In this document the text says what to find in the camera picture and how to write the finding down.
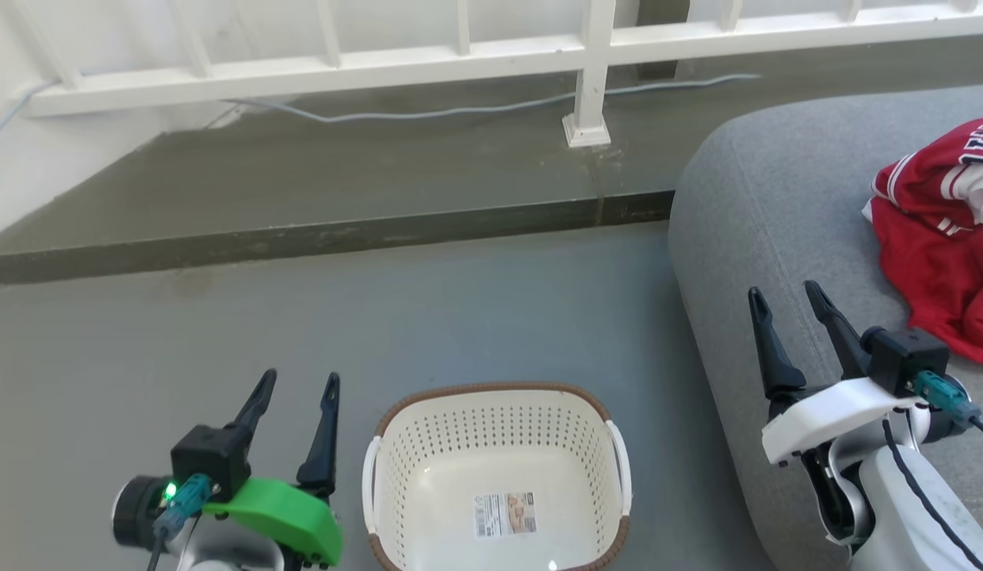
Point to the white metal railing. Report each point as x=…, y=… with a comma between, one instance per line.
x=590, y=63

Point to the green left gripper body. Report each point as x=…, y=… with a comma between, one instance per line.
x=285, y=515

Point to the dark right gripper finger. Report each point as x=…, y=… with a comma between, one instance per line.
x=840, y=329
x=773, y=349

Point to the cream perforated laundry basket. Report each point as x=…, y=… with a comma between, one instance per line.
x=428, y=476

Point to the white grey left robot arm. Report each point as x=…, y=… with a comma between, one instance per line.
x=222, y=551

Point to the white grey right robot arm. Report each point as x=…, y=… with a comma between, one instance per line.
x=912, y=507

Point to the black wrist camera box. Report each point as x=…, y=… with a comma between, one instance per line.
x=210, y=464
x=908, y=361

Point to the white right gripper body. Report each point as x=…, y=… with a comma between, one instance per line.
x=832, y=416

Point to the paper barcode label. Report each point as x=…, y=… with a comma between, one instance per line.
x=505, y=514

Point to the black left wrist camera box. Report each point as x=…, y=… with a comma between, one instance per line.
x=210, y=464

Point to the red basketball jersey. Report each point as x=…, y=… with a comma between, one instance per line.
x=935, y=254

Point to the grey fabric sofa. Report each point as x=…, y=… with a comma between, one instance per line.
x=777, y=198

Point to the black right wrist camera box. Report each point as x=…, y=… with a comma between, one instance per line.
x=908, y=361

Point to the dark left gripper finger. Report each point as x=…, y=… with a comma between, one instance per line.
x=258, y=408
x=323, y=444

